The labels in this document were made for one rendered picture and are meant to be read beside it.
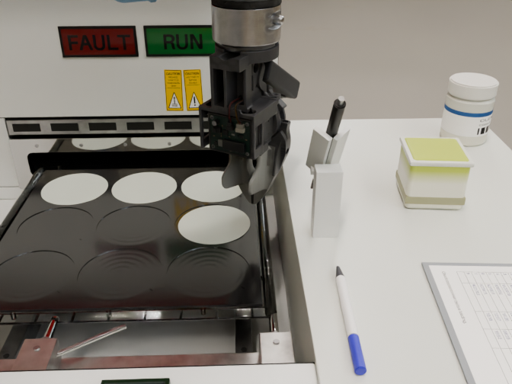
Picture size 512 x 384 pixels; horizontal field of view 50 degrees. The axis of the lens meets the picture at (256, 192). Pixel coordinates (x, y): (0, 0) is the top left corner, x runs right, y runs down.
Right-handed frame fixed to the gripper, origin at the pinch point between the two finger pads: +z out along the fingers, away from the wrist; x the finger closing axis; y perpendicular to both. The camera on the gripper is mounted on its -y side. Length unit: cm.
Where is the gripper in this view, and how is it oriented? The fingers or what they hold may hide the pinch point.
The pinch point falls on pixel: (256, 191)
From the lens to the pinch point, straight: 72.8
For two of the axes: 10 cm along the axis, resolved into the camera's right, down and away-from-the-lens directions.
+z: 0.0, 8.7, 5.0
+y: -4.6, 4.4, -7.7
